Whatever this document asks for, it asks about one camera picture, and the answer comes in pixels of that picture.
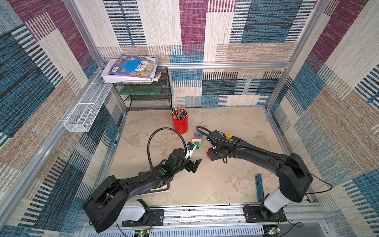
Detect light blue lego brick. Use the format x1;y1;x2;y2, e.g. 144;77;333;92
194;132;203;138

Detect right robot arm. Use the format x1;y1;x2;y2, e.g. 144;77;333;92
206;130;313;216

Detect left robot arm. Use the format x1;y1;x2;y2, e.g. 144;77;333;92
83;143;201;233

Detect dark blue notebook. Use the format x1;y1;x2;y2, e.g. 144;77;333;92
137;170;172;195

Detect red pencil cup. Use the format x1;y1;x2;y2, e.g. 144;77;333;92
172;117;188;134

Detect pencils in cup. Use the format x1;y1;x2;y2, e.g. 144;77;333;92
171;107;188;120

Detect teal stapler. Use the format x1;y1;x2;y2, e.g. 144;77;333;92
255;174;265;202

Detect green tray on shelf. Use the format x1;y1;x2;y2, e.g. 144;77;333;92
119;86;161;96

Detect stack of books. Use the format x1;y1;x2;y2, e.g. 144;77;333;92
101;54;161;84

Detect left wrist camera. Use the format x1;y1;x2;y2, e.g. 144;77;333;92
185;142;197;160

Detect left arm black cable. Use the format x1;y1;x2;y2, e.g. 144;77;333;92
146;127;189;175

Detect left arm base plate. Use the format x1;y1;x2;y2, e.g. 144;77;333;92
121;209;164;227

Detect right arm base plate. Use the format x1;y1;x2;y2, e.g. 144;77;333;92
243;205;287;223

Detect black wire shelf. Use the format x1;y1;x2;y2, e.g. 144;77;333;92
113;67;172;111

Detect white wire basket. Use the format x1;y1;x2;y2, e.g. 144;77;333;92
64;83;112;133

